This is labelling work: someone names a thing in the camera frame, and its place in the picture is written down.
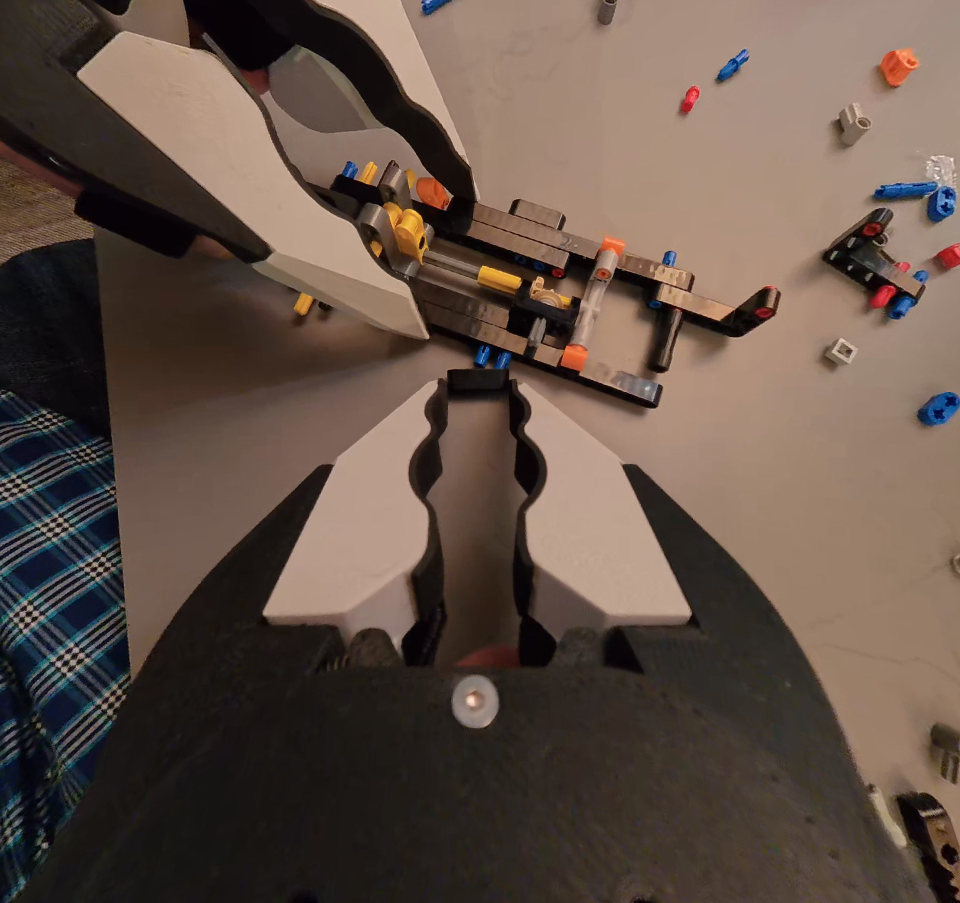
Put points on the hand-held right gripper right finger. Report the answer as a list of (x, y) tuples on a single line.
[(600, 535)]

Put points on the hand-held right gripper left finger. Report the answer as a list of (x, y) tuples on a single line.
[(360, 535)]

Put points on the short black lego beam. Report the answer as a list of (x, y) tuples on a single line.
[(478, 380)]

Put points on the black lego chassis model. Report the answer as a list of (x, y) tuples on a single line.
[(517, 235)]

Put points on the small grey square lego piece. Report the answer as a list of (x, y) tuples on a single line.
[(841, 351)]

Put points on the short red lego pin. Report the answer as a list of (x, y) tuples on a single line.
[(690, 99)]

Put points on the blue round lego piece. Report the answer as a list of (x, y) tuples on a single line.
[(937, 409)]

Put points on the light grey lego block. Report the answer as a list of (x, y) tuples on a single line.
[(883, 809)]

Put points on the dark grey lego connector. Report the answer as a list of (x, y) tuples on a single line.
[(946, 753)]

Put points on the red lego bush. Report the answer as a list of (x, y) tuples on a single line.
[(949, 256)]

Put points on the long blue lego pin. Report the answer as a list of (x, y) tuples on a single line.
[(904, 190)]

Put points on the blue lego bush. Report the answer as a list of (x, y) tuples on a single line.
[(941, 205)]

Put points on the light grey lego connector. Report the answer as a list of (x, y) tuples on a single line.
[(853, 123)]

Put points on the clear plastic lego piece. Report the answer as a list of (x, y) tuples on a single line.
[(941, 168)]

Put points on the orange lego connector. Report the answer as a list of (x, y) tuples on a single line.
[(898, 67)]

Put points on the person's dark trousers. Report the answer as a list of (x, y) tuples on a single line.
[(45, 333)]

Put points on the person's plaid shirt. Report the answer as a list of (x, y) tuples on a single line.
[(52, 580)]

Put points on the small black lego bracket assembly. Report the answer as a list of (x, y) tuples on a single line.
[(862, 262)]

